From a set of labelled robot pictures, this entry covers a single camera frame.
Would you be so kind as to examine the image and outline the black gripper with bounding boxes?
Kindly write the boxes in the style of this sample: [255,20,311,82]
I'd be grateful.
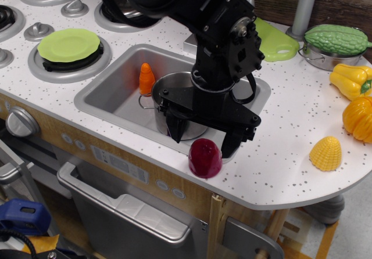
[164,86,261,158]

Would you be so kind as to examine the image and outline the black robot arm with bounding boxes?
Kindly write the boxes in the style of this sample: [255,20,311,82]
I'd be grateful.
[128,0,264,159]

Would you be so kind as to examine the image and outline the silver pot in sink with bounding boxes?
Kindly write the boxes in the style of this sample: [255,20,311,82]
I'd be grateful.
[138,71,207,141]

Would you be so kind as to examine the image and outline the grey sink basin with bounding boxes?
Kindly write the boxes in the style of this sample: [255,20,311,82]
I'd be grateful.
[73,44,271,164]

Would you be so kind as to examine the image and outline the small silver pot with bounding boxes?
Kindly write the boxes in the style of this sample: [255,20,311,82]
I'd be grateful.
[298,38,365,71]

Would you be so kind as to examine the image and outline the orange toy carrot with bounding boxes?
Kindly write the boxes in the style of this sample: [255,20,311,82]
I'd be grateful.
[139,63,156,96]

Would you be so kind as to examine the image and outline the dishwasher control panel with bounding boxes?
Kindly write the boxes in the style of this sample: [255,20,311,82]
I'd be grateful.
[90,145,149,184]

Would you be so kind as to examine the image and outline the green cutting board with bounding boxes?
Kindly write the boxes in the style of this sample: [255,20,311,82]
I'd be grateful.
[255,17,300,62]

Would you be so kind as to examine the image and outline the grey oven door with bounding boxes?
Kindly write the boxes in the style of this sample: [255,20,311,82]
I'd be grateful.
[57,162,208,258]

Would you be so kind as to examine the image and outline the yellow corn toy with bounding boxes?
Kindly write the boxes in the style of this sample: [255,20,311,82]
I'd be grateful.
[309,136,342,171]

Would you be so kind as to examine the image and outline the front stove burner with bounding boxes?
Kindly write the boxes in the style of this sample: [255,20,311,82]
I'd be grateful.
[28,38,112,84]

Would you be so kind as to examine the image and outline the back right stove burner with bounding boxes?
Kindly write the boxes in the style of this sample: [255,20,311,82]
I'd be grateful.
[94,0,161,33]

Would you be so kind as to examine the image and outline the orange pumpkin toy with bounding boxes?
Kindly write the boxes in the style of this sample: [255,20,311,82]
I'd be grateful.
[342,96,371,143]

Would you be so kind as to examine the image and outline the yellow bell pepper toy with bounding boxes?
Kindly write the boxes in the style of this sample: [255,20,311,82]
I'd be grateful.
[330,64,371,100]

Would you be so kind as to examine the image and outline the light green plate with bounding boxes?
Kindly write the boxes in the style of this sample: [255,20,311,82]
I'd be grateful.
[37,28,101,63]

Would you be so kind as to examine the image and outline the green bitter melon toy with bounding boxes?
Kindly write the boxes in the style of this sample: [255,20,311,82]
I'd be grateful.
[304,24,371,56]

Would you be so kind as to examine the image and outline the grey faucet pole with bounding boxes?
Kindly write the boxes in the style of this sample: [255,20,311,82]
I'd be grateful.
[286,0,315,41]

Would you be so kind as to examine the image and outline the grey stove knob upper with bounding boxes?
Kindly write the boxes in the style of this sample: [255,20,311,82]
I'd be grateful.
[61,0,89,18]

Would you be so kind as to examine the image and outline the grey stove knob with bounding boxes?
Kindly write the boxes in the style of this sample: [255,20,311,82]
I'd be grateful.
[0,49,14,69]
[24,22,55,42]
[61,0,89,18]

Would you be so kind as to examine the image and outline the silver oven dial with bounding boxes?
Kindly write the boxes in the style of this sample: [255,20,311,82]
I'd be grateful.
[5,106,40,138]

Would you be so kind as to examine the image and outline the blue clamp tool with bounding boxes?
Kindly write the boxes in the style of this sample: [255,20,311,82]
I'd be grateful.
[1,199,52,236]

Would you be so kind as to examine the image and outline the grey stove knob middle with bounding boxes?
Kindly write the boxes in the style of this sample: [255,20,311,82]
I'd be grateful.
[24,22,55,42]

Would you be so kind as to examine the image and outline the grey stove knob left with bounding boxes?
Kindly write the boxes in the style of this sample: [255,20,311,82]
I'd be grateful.
[0,49,14,69]

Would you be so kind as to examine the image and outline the left edge stove burner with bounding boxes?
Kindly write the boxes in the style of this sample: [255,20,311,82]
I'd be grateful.
[1,5,26,42]

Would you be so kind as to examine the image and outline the black cable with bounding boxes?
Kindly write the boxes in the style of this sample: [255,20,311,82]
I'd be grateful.
[0,227,38,259]

